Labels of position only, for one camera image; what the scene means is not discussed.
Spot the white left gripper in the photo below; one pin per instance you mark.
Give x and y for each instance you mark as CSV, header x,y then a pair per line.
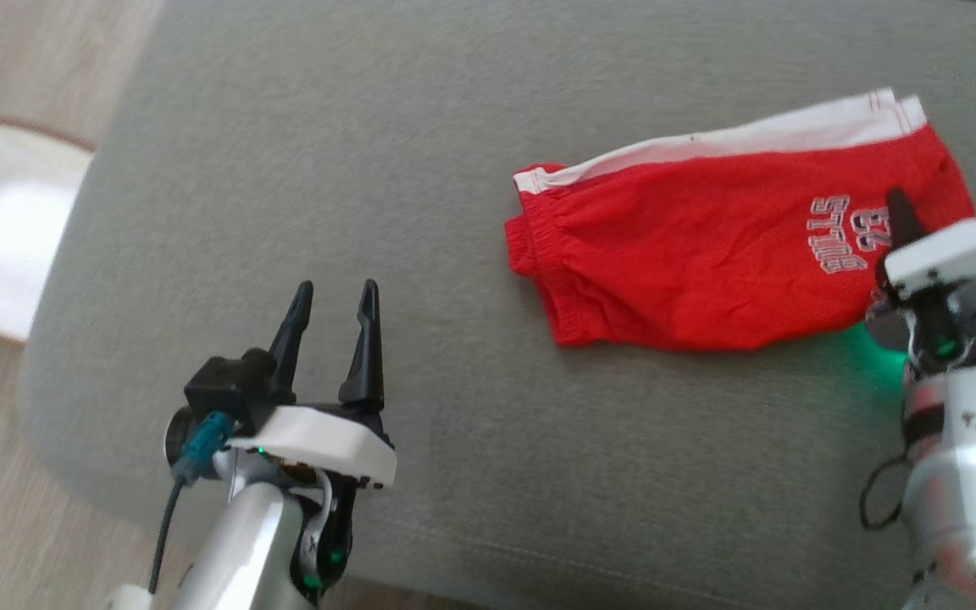
x,y
327,440

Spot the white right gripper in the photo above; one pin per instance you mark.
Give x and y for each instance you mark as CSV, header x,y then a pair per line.
x,y
962,254

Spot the red basketball shorts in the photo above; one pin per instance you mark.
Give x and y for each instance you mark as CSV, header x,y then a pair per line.
x,y
708,246

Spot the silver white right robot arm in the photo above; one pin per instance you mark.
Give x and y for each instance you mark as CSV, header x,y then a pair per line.
x,y
971,474

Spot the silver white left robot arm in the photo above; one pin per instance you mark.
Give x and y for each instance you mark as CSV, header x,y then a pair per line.
x,y
251,542

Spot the grey sofa seat cushion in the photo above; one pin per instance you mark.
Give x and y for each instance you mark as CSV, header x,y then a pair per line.
x,y
369,169

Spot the white seat with brown rim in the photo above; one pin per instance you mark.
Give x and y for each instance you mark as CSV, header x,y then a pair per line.
x,y
5,229

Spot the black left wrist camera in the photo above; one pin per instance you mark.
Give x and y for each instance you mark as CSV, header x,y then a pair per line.
x,y
225,390

